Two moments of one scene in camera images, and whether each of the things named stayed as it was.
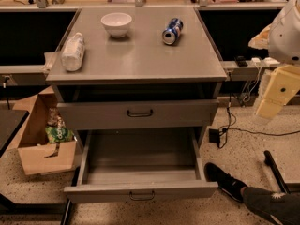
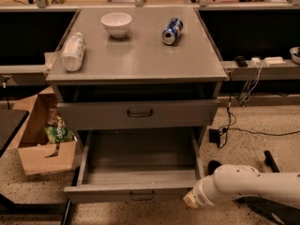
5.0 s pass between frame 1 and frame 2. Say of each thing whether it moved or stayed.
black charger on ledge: stayed
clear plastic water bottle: stayed
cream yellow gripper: moved
